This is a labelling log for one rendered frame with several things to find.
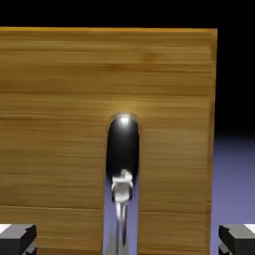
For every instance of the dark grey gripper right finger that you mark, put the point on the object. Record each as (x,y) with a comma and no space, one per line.
(239,239)

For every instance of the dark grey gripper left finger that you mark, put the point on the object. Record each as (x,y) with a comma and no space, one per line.
(14,239)

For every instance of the light wood cabinet door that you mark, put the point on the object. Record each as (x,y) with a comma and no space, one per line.
(59,119)

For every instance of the light wood cabinet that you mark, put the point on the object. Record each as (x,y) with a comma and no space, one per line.
(213,99)

